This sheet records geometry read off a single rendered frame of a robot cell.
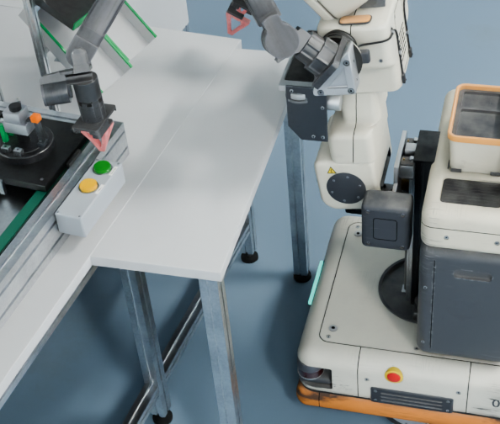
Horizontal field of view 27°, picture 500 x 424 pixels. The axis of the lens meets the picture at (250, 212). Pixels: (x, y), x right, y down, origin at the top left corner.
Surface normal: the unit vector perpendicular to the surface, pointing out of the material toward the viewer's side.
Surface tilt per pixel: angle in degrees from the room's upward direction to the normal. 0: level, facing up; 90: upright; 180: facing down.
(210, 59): 0
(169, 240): 0
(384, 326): 0
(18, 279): 90
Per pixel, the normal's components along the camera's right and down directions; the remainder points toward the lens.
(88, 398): -0.07, -0.75
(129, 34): 0.55, -0.32
